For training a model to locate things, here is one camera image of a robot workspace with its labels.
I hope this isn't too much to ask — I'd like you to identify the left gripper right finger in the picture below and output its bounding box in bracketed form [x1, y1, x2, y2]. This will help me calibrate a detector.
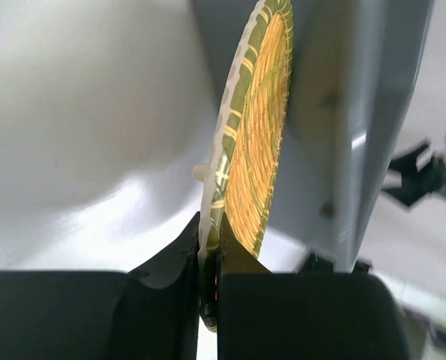
[217, 218, 410, 359]

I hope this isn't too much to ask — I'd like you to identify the grey plastic bin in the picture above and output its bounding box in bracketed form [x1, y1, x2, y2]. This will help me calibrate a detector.
[193, 1, 433, 272]

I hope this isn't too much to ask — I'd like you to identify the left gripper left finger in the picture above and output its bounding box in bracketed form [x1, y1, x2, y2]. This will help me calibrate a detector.
[0, 216, 199, 359]

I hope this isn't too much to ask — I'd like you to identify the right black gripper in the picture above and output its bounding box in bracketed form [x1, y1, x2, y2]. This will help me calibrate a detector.
[382, 134, 446, 207]

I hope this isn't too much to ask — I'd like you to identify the round bamboo tray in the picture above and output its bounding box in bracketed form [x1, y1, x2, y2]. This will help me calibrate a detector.
[193, 1, 294, 332]

